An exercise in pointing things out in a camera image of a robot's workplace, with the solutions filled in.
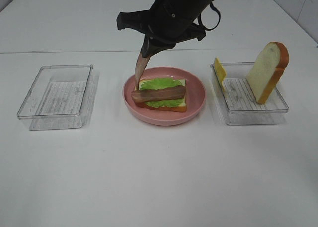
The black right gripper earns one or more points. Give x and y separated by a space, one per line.
167 21

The bacon strip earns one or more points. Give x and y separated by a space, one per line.
141 64
170 93

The green lettuce leaf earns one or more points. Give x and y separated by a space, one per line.
161 83

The bread slice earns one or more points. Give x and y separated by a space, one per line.
179 107
267 70

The pink round plate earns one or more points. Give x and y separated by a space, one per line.
195 97

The yellow cheese slice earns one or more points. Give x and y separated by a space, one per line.
220 72

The left clear plastic container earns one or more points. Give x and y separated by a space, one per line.
60 97

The clear plastic container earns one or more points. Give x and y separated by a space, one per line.
236 101
60 97

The right clear plastic container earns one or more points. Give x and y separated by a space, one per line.
236 101

